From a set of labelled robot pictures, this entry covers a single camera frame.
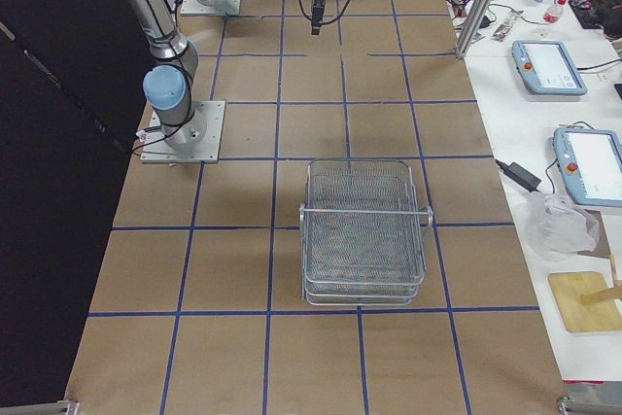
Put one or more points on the blue teach pendant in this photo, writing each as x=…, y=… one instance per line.
x=546, y=68
x=589, y=161

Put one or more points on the wooden board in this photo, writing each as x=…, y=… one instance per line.
x=585, y=302

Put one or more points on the black power adapter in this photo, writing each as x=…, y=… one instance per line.
x=521, y=176

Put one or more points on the clear plastic bag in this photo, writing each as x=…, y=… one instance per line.
x=558, y=226

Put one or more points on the clear bottle red cap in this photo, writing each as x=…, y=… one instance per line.
x=554, y=12

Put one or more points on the far blue teach pendant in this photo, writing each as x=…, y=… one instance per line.
x=546, y=68

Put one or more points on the near blue teach pendant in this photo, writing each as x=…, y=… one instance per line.
x=589, y=161

